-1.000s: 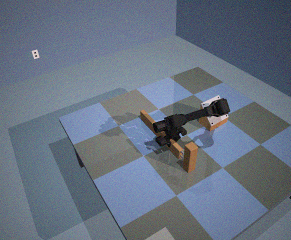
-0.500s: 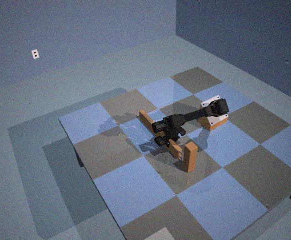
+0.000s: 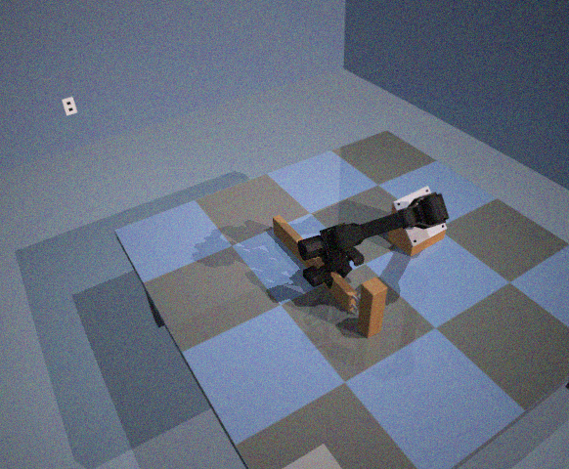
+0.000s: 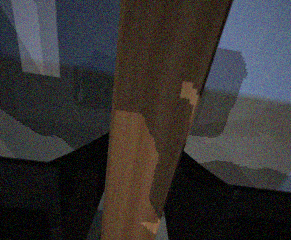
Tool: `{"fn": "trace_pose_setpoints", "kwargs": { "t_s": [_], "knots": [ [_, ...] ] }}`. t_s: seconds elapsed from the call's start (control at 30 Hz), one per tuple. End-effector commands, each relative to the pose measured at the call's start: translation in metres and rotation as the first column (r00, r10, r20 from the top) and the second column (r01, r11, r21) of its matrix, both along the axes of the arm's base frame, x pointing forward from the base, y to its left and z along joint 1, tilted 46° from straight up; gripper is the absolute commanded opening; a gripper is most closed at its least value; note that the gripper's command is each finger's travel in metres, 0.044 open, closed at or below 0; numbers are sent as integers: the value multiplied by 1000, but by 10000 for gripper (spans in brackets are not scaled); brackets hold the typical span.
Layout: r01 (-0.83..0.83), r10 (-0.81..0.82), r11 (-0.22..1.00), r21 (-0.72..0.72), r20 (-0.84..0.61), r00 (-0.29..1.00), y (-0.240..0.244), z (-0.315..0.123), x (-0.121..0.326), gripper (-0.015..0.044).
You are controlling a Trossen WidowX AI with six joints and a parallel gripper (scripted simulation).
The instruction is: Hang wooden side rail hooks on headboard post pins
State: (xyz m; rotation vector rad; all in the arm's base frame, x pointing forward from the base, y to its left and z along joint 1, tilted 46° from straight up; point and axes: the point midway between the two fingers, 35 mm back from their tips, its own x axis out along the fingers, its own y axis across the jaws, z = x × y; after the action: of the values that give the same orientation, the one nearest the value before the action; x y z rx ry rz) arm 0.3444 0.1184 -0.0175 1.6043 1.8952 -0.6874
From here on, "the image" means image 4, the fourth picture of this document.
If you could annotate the wooden side rail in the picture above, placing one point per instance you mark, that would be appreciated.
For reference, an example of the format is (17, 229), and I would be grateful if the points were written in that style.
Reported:
(165, 50)

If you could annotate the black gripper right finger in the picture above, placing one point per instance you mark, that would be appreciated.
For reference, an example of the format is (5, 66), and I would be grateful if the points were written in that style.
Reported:
(201, 206)

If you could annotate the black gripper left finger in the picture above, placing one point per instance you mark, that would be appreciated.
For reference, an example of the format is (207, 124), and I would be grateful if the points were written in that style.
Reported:
(68, 189)

